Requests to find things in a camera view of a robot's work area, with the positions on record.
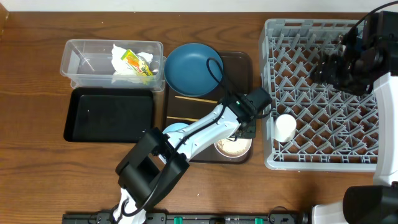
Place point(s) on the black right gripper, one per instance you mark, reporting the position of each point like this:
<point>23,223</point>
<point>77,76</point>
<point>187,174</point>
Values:
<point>325,70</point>

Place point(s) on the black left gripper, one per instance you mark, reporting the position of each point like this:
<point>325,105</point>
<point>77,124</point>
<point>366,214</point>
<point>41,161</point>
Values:
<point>253,132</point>

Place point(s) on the white speckled bowl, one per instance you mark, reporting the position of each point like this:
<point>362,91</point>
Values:
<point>233,149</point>

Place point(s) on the white paper cup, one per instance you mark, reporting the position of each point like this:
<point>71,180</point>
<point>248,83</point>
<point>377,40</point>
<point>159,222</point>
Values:
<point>284,128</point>

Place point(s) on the light blue bowl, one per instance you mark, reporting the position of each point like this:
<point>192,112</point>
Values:
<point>174,127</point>

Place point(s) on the wooden chopstick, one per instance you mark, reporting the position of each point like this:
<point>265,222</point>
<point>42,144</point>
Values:
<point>196,99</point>
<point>181,118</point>

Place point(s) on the dark blue plate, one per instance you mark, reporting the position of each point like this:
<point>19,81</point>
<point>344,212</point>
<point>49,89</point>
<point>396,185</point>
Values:
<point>193,69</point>

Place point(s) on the yellow green snack wrapper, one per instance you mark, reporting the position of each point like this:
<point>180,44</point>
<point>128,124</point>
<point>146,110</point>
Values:
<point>137,63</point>

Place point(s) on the white tissue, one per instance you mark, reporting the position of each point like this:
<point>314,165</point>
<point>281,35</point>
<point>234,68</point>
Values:
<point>123,72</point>

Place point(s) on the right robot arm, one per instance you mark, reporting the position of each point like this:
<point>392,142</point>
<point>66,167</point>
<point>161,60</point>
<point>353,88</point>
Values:
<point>374,69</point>

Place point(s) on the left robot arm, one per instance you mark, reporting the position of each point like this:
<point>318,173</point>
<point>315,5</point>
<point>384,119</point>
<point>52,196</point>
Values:
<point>152,168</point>

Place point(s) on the grey dishwasher rack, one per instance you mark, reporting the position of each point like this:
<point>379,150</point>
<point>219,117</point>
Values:
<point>336,130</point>

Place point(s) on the black tray bin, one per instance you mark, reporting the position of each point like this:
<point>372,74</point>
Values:
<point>109,115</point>

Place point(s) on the clear plastic bin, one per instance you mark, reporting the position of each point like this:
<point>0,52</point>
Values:
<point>87,63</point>

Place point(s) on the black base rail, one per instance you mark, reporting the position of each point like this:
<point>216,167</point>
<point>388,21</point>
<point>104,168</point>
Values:
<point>276,216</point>

